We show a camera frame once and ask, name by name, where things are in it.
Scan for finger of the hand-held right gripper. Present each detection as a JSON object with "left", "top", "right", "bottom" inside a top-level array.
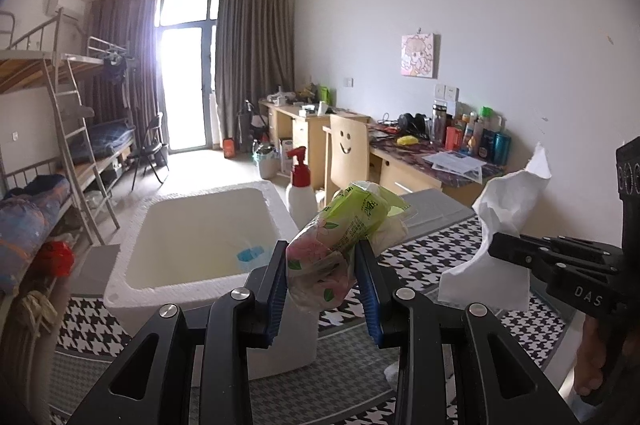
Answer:
[{"left": 487, "top": 232, "right": 621, "bottom": 268}]

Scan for white paper sheets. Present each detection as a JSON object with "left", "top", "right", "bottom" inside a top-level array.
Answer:
[{"left": 422, "top": 151, "right": 488, "bottom": 183}]

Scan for green floral tissue packet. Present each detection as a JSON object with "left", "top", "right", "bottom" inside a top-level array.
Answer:
[{"left": 286, "top": 180, "right": 411, "bottom": 316}]

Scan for white red pump bottle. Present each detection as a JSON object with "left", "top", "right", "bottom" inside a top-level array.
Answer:
[{"left": 285, "top": 146, "right": 318, "bottom": 231}]

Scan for metal bunk ladder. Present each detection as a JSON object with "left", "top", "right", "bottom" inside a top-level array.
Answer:
[{"left": 52, "top": 55, "right": 121, "bottom": 246}]

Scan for glass balcony door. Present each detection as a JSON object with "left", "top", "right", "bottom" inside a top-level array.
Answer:
[{"left": 156, "top": 0, "right": 223, "bottom": 153}]

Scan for white air conditioner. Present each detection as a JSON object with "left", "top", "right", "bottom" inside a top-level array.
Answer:
[{"left": 45, "top": 0, "right": 86, "bottom": 18}]

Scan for blue patterned quilt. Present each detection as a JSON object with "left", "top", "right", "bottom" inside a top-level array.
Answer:
[{"left": 0, "top": 177, "right": 71, "bottom": 293}]

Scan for white paper tissue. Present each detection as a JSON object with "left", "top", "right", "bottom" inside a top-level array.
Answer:
[{"left": 439, "top": 142, "right": 553, "bottom": 312}]

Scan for wooden desk with patterned top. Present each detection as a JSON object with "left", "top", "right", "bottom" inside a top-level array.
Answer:
[{"left": 322, "top": 125, "right": 501, "bottom": 226}]

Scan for blue checked bedding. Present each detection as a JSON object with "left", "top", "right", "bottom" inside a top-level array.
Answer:
[{"left": 67, "top": 120, "right": 136, "bottom": 163}]

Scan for blue face mask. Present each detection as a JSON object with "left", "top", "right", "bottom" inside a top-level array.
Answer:
[{"left": 236, "top": 245, "right": 268, "bottom": 263}]

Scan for person's right hand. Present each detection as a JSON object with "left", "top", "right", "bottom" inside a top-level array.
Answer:
[{"left": 574, "top": 319, "right": 610, "bottom": 400}]

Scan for dark blue clothes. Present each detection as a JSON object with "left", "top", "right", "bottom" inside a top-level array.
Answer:
[{"left": 5, "top": 175, "right": 68, "bottom": 200}]

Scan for wooden smiley chair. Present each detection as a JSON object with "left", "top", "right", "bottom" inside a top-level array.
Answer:
[{"left": 325, "top": 114, "right": 371, "bottom": 206}]

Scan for pink wall picture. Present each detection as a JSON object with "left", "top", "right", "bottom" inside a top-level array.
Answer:
[{"left": 400, "top": 33, "right": 435, "bottom": 78}]

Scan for white plastic bucket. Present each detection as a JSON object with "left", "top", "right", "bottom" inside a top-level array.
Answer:
[{"left": 252, "top": 145, "right": 281, "bottom": 178}]

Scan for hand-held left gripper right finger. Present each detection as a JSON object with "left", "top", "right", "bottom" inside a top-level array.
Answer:
[{"left": 352, "top": 239, "right": 581, "bottom": 425}]

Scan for red mesh bag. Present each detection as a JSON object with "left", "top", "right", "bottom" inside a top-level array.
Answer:
[{"left": 37, "top": 241, "right": 75, "bottom": 277}]

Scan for row of toiletry bottles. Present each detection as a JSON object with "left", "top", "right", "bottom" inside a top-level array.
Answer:
[{"left": 431, "top": 102, "right": 513, "bottom": 164}]

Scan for black headphones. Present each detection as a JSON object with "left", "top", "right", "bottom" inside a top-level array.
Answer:
[{"left": 397, "top": 112, "right": 431, "bottom": 138}]

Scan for beige rope bundle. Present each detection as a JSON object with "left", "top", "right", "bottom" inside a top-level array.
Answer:
[{"left": 20, "top": 290, "right": 58, "bottom": 336}]

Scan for white foam box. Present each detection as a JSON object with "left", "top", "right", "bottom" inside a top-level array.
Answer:
[{"left": 103, "top": 181, "right": 321, "bottom": 381}]

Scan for brown curtain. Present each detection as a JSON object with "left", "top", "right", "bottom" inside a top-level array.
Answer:
[
  {"left": 90, "top": 0, "right": 161, "bottom": 150},
  {"left": 216, "top": 0, "right": 296, "bottom": 156}
]

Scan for dark hanging clothes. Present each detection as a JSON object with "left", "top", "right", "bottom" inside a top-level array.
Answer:
[{"left": 102, "top": 55, "right": 128, "bottom": 86}]

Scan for large metal bunk bed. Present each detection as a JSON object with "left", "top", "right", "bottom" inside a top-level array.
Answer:
[{"left": 0, "top": 10, "right": 121, "bottom": 301}]

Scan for wooden desk with drawers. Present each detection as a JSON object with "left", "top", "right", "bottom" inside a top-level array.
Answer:
[{"left": 259, "top": 100, "right": 371, "bottom": 186}]

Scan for black folding chair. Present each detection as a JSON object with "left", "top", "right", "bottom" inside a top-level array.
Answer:
[{"left": 131, "top": 112, "right": 171, "bottom": 190}]

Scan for small metal bunk bed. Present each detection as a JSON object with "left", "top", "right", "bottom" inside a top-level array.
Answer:
[{"left": 65, "top": 36, "right": 140, "bottom": 186}]

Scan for houndstooth tablecloth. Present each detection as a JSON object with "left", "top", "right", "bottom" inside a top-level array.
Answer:
[{"left": 47, "top": 187, "right": 571, "bottom": 425}]

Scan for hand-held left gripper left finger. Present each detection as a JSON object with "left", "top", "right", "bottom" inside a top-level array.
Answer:
[{"left": 67, "top": 240, "right": 291, "bottom": 425}]

